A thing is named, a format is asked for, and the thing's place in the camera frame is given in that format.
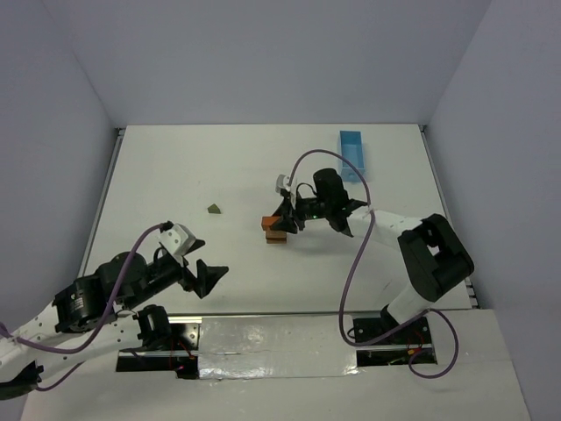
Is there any orange arch block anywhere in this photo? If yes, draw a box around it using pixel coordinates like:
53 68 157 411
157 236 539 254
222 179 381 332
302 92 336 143
261 216 280 232

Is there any green triangular block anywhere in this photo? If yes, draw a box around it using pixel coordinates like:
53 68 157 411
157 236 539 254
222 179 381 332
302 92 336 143
207 203 222 215

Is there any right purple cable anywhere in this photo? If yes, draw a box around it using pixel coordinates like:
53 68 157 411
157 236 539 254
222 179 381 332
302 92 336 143
287 149 459 379

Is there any silver tape patch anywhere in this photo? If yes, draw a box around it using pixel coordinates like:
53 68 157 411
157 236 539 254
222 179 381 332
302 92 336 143
198 315 359 380

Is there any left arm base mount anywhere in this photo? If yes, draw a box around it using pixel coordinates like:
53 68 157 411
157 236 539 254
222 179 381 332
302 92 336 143
116 320 201 380

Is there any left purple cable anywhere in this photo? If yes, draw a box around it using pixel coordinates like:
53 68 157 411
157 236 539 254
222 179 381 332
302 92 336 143
0 221 172 392

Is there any purple cable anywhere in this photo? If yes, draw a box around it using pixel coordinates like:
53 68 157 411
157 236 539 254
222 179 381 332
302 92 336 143
287 149 459 379
0 221 172 392

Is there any blue rectangular box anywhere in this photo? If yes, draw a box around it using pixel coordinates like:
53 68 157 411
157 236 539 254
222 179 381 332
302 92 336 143
338 131 366 183

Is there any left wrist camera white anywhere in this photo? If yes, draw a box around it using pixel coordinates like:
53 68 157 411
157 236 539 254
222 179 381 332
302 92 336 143
158 221 196 267

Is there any light brown rectangular block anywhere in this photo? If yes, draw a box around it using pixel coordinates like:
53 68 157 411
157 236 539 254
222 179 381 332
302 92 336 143
266 230 288 240

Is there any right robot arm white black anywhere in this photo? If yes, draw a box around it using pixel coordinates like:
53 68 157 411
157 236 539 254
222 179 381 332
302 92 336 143
272 168 474 332

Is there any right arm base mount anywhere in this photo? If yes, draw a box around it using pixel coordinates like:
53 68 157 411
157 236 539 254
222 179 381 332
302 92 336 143
350 313 438 367

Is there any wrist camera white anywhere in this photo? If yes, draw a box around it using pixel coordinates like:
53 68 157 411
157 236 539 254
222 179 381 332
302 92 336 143
275 174 297 207
158 221 196 267

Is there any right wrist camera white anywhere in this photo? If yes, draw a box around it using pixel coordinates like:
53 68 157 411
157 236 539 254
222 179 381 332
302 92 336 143
275 174 297 207

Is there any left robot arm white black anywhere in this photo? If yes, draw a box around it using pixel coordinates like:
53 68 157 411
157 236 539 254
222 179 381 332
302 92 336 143
1 247 229 400

